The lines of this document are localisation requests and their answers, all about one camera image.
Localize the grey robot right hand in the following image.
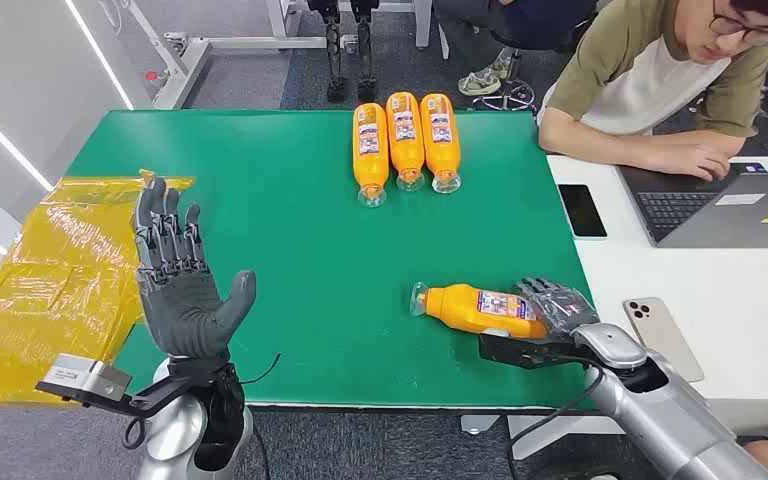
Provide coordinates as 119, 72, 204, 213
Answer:
516, 276, 601, 342

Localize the person's right hand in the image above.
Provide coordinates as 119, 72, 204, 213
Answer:
645, 140, 733, 183

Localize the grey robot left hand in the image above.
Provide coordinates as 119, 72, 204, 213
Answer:
132, 175, 258, 362

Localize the orange bottle with clear cap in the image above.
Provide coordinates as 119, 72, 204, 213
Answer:
420, 92, 463, 195
410, 281, 551, 340
385, 91, 426, 193
352, 102, 391, 209

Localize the grey laptop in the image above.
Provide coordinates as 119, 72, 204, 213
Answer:
617, 162, 768, 250

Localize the black smartphone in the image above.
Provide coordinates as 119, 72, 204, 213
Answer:
557, 183, 609, 239

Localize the person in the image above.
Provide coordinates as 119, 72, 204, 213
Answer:
536, 0, 768, 183
433, 0, 601, 97

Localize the beige smartphone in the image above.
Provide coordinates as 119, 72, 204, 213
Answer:
623, 297, 705, 384

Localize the green table mat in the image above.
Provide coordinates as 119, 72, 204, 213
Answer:
65, 109, 597, 411

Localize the white desk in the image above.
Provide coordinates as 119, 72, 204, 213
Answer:
460, 155, 768, 462

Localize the yellow plastic bag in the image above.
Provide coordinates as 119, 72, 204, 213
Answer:
0, 170, 196, 407

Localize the chrome chair base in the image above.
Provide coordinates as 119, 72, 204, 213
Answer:
471, 49, 538, 114

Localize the black robot leg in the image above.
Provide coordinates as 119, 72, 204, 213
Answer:
307, 0, 350, 104
350, 0, 380, 104

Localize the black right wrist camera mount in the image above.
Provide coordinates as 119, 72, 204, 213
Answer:
477, 331, 587, 371

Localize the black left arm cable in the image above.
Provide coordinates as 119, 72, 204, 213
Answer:
238, 352, 283, 387

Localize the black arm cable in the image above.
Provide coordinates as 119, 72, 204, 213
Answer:
506, 370, 607, 480
238, 352, 283, 387

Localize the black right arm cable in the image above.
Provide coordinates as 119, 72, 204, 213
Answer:
506, 370, 607, 480

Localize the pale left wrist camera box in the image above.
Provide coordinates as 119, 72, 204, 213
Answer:
34, 352, 134, 407

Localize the white metal stand frame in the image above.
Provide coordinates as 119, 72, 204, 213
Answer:
128, 0, 435, 111

